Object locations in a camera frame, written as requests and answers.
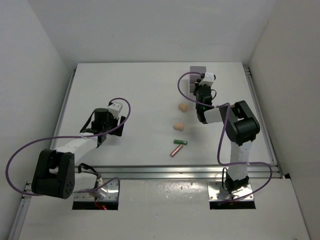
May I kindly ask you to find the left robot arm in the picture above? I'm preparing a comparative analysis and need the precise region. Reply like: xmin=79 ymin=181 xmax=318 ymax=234
xmin=31 ymin=102 xmax=126 ymax=199

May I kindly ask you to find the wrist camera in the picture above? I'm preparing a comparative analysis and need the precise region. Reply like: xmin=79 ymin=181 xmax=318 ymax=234
xmin=200 ymin=72 xmax=216 ymax=87
xmin=107 ymin=102 xmax=123 ymax=120

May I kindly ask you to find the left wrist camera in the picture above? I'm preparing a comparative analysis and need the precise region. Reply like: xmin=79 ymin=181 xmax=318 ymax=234
xmin=107 ymin=102 xmax=123 ymax=120

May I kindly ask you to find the lower beige makeup sponge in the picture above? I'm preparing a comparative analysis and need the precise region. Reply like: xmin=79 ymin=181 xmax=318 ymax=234
xmin=173 ymin=122 xmax=185 ymax=132

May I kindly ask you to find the purple cable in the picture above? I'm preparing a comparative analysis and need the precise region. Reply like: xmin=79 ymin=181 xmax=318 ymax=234
xmin=177 ymin=72 xmax=273 ymax=202
xmin=4 ymin=97 xmax=132 ymax=197

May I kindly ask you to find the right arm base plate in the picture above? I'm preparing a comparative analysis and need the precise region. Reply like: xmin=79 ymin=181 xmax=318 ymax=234
xmin=207 ymin=180 xmax=254 ymax=202

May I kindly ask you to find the beige makeup sponge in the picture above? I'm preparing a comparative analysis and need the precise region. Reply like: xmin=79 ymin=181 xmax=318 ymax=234
xmin=178 ymin=103 xmax=189 ymax=113
xmin=173 ymin=122 xmax=185 ymax=132

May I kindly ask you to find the white divided organizer box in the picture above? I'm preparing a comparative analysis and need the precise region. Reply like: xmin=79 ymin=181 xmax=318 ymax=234
xmin=188 ymin=65 xmax=207 ymax=98

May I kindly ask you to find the rose gold lipstick tube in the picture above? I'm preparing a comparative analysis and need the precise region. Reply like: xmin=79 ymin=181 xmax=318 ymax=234
xmin=170 ymin=144 xmax=184 ymax=157

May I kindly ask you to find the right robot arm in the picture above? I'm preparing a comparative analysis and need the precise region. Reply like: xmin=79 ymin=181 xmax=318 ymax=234
xmin=193 ymin=79 xmax=260 ymax=193

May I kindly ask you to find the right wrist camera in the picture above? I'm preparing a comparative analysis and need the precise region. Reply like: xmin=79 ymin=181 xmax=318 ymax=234
xmin=200 ymin=72 xmax=216 ymax=87

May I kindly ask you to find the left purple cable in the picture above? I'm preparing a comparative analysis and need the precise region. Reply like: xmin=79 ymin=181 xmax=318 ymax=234
xmin=4 ymin=97 xmax=132 ymax=197

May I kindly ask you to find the green tube lying flat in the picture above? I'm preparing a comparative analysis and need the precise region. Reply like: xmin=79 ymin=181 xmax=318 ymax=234
xmin=173 ymin=139 xmax=188 ymax=146

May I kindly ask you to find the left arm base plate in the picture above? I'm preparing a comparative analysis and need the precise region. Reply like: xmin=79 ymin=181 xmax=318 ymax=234
xmin=74 ymin=180 xmax=119 ymax=202

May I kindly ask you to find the upper beige makeup sponge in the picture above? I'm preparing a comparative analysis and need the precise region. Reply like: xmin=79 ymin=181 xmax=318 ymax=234
xmin=178 ymin=103 xmax=189 ymax=113

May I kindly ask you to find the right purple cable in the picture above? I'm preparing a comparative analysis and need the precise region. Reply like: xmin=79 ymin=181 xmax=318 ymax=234
xmin=177 ymin=72 xmax=273 ymax=202

